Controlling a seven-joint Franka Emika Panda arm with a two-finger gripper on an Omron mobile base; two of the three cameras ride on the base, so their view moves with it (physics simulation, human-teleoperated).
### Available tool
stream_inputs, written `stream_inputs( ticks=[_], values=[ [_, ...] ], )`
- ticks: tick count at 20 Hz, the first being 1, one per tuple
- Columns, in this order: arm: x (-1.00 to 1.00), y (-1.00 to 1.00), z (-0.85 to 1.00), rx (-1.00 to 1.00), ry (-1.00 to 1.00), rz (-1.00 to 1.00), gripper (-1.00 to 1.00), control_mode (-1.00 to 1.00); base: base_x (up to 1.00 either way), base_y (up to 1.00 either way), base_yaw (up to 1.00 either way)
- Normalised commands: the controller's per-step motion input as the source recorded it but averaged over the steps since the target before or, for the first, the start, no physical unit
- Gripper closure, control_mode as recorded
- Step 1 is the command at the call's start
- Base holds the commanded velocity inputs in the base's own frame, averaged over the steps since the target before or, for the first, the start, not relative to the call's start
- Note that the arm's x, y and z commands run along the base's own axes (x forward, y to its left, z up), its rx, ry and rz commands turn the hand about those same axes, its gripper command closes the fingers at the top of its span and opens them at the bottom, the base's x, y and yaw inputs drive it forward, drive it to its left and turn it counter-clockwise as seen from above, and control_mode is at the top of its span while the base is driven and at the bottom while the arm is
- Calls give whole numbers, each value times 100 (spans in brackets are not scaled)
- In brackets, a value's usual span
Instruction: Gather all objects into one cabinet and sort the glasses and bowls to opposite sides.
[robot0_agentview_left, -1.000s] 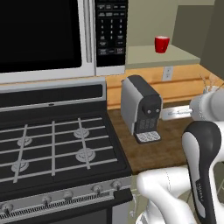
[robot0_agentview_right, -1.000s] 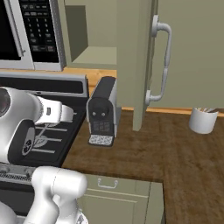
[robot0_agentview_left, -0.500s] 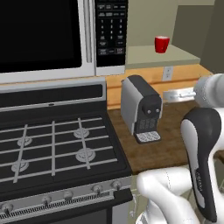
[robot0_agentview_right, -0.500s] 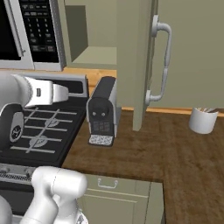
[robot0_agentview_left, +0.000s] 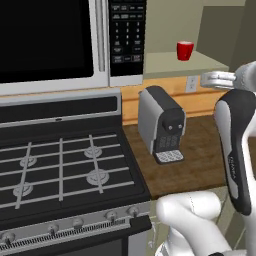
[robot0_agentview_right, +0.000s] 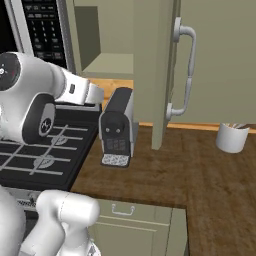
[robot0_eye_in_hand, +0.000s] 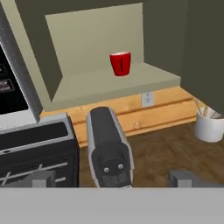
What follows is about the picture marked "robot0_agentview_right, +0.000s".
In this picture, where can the black hob with grey grates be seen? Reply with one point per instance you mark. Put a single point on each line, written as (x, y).
(66, 156)

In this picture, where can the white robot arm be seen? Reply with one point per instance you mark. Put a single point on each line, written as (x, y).
(31, 86)

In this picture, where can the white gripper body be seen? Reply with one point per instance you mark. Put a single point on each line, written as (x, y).
(96, 94)

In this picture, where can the olive green base cupboard door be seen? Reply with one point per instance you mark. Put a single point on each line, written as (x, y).
(133, 241)

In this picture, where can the olive green drawer front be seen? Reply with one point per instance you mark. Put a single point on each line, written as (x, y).
(150, 213)

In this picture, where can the black and silver microwave oven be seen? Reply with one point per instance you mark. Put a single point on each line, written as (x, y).
(46, 30)

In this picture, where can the black and silver coffee machine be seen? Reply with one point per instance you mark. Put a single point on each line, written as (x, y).
(116, 126)

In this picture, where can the olive green open cupboard door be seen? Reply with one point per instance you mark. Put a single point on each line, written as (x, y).
(155, 66)

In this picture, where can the olive green closed cupboard door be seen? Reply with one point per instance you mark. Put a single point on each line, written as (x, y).
(223, 63)

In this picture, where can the white utensil pot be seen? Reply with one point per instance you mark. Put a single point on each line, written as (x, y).
(231, 138)

